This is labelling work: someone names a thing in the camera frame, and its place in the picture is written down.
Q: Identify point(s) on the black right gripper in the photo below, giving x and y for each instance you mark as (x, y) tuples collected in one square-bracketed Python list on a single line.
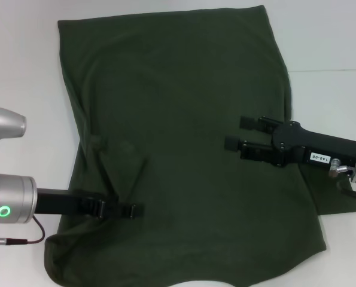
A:
[(321, 149)]

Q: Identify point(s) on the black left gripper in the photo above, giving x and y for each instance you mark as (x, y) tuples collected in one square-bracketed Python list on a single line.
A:
[(61, 203)]

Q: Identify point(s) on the dark green shirt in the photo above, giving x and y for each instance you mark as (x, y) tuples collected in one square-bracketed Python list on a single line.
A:
[(180, 104)]

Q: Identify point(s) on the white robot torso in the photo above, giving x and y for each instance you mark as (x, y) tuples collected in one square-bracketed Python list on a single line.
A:
[(203, 284)]

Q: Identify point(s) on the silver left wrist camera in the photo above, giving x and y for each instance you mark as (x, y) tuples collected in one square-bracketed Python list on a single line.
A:
[(7, 124)]

